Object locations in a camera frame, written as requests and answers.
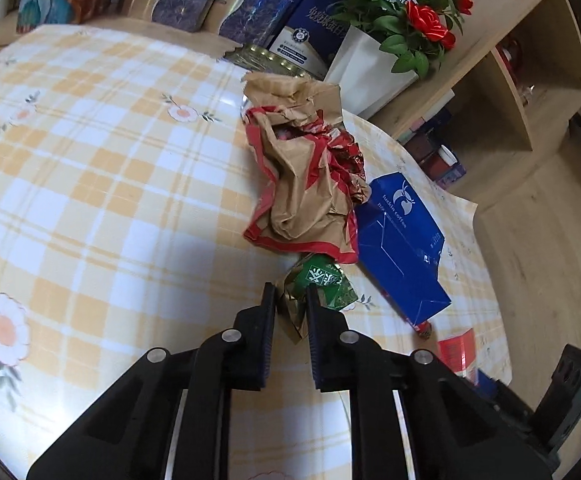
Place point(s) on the purple printed box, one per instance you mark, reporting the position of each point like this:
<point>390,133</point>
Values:
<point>453,177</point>

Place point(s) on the brown paper bag red trim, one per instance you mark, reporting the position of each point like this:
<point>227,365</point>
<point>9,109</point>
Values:
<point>295,195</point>

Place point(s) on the blue paper coffee bag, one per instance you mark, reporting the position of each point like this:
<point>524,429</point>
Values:
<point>395,240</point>

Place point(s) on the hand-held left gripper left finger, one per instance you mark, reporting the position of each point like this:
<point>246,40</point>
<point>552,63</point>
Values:
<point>268,340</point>

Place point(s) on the green gold foil wrapper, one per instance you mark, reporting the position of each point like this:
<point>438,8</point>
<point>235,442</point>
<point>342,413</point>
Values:
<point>328,280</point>

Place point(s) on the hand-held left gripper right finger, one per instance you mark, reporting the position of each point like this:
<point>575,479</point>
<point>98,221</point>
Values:
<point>315,340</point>

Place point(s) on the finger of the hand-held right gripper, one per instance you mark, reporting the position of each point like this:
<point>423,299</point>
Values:
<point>508,399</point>

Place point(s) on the wooden shelf unit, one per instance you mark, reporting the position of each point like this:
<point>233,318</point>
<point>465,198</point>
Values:
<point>520,110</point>

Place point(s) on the red cigarette box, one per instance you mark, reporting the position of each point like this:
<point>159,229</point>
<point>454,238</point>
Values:
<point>453,355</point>

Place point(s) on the blue box with round seal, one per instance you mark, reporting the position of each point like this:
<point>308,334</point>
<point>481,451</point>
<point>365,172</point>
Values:
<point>310,30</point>

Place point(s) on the small red candy wrapper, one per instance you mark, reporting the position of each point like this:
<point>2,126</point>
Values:
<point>424,331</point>

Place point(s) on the red container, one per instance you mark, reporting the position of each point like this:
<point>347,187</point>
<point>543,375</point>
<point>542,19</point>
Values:
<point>510,52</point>

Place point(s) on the gold scalloped tray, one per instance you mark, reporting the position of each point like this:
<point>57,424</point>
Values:
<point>265,57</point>

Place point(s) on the red rose plant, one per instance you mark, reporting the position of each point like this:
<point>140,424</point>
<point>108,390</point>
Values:
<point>420,15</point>

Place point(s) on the clear glass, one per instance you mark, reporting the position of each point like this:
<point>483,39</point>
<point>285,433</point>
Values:
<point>526,94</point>

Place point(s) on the white angular flower pot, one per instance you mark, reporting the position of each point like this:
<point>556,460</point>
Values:
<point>360,75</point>

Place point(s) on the low wooden sideboard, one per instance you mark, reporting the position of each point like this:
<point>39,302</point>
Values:
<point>135,22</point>

